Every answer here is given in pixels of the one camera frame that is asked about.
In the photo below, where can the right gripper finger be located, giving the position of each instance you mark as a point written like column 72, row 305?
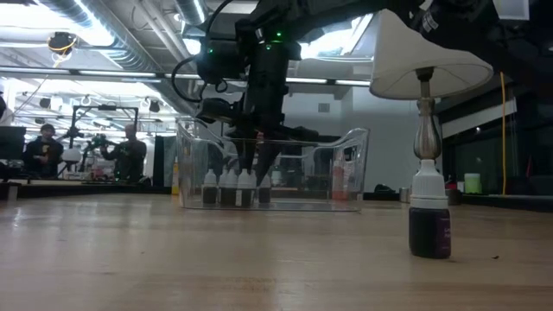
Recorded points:
column 268, row 153
column 248, row 149

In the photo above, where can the red food colouring bottle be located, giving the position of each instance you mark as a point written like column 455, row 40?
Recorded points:
column 340, row 181

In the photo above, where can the yellow food colouring bottle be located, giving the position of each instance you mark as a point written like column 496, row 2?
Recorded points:
column 175, row 177

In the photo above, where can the small purple dropper bottle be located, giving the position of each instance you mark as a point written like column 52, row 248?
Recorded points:
column 430, row 233

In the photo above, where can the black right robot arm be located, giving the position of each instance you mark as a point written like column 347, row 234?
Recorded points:
column 276, row 60

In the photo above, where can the clear plastic bin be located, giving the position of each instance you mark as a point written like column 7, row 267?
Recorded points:
column 311, row 173

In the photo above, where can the black cabinet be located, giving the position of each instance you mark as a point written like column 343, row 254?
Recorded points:
column 158, row 164

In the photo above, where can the person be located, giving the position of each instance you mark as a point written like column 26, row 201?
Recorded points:
column 43, row 151
column 129, row 157

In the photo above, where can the small grey can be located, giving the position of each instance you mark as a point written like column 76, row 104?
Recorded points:
column 404, row 194

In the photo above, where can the long ceiling light bar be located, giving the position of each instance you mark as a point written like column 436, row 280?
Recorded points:
column 116, row 73

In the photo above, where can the white shade table lamp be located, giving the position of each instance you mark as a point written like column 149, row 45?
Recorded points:
column 415, row 52

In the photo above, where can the white round device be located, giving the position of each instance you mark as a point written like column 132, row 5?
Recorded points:
column 71, row 155

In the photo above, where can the small dark container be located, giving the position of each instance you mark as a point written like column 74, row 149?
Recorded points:
column 453, row 194

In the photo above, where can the pale green container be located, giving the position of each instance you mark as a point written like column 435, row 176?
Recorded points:
column 472, row 183

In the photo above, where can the black monitor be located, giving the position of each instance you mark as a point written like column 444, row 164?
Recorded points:
column 12, row 142

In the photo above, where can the wall air vent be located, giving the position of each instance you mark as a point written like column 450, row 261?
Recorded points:
column 324, row 108

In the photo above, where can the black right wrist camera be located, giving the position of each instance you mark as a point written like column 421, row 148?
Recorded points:
column 220, row 62

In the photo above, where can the silver ventilation duct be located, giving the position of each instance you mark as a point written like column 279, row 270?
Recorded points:
column 129, row 56

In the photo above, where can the black gantry frame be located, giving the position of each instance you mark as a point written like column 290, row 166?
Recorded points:
column 103, row 107

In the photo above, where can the black aluminium frame rail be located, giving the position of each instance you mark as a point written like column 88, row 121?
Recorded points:
column 86, row 188
column 510, row 203

